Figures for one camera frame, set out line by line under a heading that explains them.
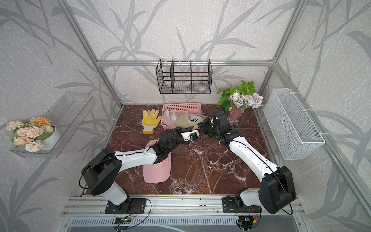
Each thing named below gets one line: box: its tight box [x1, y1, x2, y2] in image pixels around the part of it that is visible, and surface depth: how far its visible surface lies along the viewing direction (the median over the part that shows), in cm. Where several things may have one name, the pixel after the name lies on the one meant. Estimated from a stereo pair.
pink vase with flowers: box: [216, 80, 264, 121], surface depth 88 cm
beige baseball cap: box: [174, 111, 209, 130], surface depth 91 cm
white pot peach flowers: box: [5, 116, 57, 153], surface depth 52 cm
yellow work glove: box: [142, 108, 162, 135], surface depth 111 cm
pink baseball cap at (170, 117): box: [163, 109, 185, 129], surface depth 105 cm
